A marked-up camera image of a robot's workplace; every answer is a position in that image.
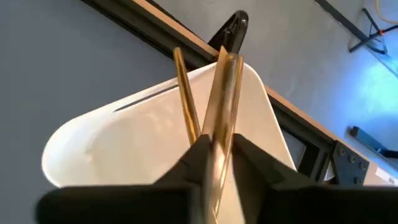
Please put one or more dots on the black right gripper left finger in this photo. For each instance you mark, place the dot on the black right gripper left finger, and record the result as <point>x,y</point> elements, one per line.
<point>124,205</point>

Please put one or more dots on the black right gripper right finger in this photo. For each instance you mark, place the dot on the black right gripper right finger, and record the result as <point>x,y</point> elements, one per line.
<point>311,205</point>

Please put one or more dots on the wooden chopstick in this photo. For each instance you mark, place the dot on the wooden chopstick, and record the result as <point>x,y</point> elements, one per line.
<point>186,99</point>
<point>222,109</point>

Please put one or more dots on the white plastic bin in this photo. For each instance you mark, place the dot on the white plastic bin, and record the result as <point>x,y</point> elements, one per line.
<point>124,140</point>

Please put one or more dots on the blue metal floor bar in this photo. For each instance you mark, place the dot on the blue metal floor bar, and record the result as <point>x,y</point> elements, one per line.
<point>367,140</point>

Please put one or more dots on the dark grey table mat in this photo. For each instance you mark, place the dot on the dark grey table mat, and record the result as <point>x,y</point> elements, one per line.
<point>62,62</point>

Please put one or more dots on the black tripod stand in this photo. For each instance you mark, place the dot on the black tripod stand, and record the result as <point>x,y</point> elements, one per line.
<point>380,31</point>

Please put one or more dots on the black corner bracket plate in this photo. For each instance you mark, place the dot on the black corner bracket plate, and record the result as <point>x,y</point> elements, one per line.
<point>349,165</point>

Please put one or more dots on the black aluminium table frame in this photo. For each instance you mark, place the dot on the black aluminium table frame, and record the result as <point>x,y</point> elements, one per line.
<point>155,34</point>

